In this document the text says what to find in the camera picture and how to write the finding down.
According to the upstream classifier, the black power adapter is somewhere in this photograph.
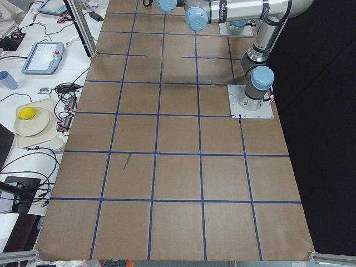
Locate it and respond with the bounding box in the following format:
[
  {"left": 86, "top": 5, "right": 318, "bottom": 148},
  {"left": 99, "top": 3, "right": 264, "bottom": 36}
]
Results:
[{"left": 89, "top": 11, "right": 103, "bottom": 22}]

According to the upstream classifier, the beige tray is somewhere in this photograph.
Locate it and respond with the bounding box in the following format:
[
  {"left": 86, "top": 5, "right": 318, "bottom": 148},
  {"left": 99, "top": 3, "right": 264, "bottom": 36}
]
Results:
[{"left": 14, "top": 98, "right": 57, "bottom": 149}]

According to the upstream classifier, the aluminium frame post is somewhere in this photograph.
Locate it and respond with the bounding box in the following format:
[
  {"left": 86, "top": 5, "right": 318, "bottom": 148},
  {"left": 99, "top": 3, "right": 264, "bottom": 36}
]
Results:
[{"left": 63, "top": 0, "right": 97, "bottom": 58}]

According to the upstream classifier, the beige round plate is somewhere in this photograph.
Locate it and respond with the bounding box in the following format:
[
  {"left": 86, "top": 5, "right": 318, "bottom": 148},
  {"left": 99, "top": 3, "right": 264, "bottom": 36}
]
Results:
[{"left": 14, "top": 108, "right": 50, "bottom": 136}]

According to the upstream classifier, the blue teach pendant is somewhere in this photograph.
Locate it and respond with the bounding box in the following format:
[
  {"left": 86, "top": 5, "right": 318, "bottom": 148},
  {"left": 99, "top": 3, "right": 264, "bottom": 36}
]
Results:
[
  {"left": 38, "top": 0, "right": 67, "bottom": 16},
  {"left": 21, "top": 42, "right": 65, "bottom": 75}
]

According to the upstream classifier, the blue plastic cup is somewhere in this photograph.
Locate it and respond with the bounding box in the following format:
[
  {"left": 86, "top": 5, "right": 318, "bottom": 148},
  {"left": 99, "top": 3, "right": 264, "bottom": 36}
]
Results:
[{"left": 0, "top": 71, "right": 18, "bottom": 90}]

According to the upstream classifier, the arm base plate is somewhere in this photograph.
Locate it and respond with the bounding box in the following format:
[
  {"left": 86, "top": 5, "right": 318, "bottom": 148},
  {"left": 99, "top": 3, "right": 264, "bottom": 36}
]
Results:
[
  {"left": 219, "top": 22, "right": 254, "bottom": 38},
  {"left": 228, "top": 85, "right": 274, "bottom": 119}
]

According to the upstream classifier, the yellow lemon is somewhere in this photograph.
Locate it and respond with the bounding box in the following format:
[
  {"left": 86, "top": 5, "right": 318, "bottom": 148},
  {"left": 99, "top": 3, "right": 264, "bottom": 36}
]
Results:
[{"left": 18, "top": 107, "right": 37, "bottom": 120}]

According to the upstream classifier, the white paper cup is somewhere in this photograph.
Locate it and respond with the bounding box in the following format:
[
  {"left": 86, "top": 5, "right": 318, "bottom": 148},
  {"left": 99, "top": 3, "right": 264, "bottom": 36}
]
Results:
[{"left": 50, "top": 137, "right": 66, "bottom": 153}]

